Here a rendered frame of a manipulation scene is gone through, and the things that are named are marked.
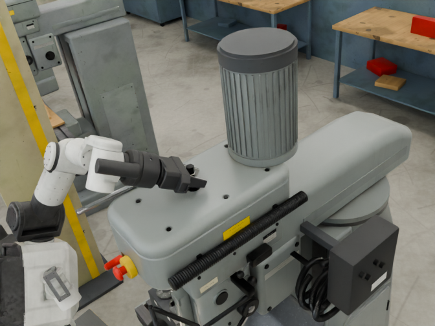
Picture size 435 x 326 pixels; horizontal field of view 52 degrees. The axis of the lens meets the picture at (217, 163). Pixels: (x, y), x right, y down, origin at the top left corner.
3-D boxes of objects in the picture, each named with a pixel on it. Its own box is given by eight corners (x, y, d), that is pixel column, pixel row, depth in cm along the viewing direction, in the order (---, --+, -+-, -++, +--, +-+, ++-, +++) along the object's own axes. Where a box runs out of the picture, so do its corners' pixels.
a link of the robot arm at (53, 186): (94, 135, 131) (69, 186, 143) (49, 127, 124) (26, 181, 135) (100, 162, 124) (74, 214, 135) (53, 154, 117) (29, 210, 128)
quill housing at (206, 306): (215, 358, 140) (202, 293, 121) (178, 316, 154) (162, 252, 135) (259, 321, 149) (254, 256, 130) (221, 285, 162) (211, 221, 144)
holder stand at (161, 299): (183, 352, 183) (175, 323, 171) (155, 317, 198) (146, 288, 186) (206, 334, 188) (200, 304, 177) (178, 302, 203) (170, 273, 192)
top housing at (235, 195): (161, 303, 108) (147, 258, 99) (111, 246, 126) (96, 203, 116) (296, 209, 129) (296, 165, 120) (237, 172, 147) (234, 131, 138)
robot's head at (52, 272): (55, 296, 132) (54, 305, 125) (39, 273, 131) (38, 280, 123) (74, 284, 134) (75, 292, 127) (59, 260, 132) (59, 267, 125)
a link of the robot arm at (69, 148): (114, 147, 115) (90, 137, 131) (74, 139, 109) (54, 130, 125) (105, 186, 116) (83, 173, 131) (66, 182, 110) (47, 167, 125)
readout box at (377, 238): (351, 320, 123) (356, 269, 110) (325, 300, 129) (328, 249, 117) (395, 280, 132) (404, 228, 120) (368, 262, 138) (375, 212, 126)
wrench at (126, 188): (79, 218, 112) (79, 215, 112) (74, 210, 115) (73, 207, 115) (162, 176, 123) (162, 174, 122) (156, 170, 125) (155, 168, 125)
